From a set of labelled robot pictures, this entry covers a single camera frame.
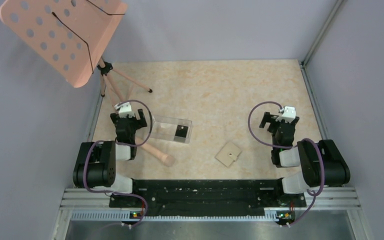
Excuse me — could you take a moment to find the clear plastic box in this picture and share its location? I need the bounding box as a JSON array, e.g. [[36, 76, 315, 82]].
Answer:
[[150, 115, 193, 144]]

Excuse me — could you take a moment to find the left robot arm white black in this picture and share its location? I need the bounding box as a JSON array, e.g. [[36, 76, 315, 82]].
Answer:
[[72, 109, 148, 207]]

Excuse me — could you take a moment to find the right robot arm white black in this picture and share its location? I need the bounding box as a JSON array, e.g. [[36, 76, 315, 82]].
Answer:
[[259, 112, 351, 206]]

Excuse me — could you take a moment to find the pink wooden cylinder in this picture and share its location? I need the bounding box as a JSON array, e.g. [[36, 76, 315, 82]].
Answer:
[[140, 143, 176, 167]]

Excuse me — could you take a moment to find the pink perforated music stand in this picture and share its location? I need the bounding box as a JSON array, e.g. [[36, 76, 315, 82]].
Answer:
[[0, 0, 154, 107]]

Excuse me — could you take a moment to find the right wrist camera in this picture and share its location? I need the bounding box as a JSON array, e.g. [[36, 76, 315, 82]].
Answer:
[[275, 106, 297, 124]]

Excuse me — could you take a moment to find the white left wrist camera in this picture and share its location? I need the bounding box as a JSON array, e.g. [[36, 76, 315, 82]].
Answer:
[[114, 102, 136, 118]]

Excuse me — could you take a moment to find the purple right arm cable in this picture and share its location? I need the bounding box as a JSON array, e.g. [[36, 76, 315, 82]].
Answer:
[[247, 101, 326, 226]]

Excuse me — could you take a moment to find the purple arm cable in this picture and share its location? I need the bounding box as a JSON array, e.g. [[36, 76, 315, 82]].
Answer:
[[247, 101, 326, 226], [82, 99, 154, 228]]

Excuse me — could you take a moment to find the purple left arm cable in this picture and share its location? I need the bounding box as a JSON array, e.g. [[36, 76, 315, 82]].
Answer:
[[82, 99, 154, 228]]

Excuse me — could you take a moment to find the aluminium frame rail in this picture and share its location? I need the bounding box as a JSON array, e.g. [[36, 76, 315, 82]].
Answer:
[[52, 186, 371, 240]]

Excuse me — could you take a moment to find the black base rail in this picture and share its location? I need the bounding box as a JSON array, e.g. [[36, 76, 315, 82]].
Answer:
[[109, 178, 342, 220]]

